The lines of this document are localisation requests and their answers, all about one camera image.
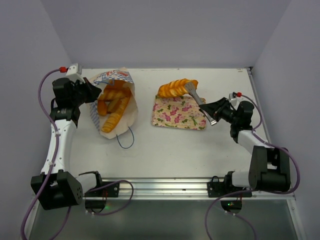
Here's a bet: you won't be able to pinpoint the floral tray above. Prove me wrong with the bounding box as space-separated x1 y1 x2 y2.
151 95 207 131

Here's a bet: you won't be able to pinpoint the braided fake bread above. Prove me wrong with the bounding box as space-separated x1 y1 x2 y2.
157 78 199 98

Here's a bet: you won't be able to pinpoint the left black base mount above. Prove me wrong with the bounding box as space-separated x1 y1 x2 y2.
84 183 120 213

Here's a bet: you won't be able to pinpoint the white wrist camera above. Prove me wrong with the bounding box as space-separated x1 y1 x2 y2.
228 92 242 107
65 63 85 83

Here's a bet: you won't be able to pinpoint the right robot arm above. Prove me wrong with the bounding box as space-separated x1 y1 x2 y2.
199 97 291 197

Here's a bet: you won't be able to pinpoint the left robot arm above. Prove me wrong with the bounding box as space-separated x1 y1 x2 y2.
30 77 101 210

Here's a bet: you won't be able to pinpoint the aluminium rail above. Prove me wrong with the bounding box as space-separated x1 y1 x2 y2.
82 176 295 201

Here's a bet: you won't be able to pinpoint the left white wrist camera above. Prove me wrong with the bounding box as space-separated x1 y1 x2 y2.
65 63 85 83

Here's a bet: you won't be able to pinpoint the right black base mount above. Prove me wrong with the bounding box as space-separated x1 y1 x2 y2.
206 173 253 214

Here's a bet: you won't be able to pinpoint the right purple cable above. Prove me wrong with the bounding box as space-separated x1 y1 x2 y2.
204 92 301 240

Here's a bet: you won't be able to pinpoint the paper bag with blue pattern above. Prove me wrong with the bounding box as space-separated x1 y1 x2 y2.
86 67 138 140

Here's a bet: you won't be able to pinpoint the metal tongs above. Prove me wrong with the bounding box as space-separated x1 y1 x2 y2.
184 82 218 126

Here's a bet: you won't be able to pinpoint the fake bread at bag back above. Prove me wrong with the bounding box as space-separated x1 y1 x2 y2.
98 80 131 102

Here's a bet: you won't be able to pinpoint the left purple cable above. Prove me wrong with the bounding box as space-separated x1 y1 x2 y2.
19 66 72 240

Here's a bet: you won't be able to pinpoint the purple cable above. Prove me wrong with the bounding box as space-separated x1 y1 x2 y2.
204 92 301 240
19 66 72 240

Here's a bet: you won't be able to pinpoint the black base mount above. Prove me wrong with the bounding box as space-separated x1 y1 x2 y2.
84 183 120 213
206 173 253 214

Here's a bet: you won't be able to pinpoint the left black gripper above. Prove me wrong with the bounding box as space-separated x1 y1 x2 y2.
70 77 102 106

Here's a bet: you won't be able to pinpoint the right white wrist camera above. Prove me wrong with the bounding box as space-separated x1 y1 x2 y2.
228 92 242 107

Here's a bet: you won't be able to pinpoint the long sliced fake baguette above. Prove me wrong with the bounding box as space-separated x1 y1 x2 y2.
101 96 131 133

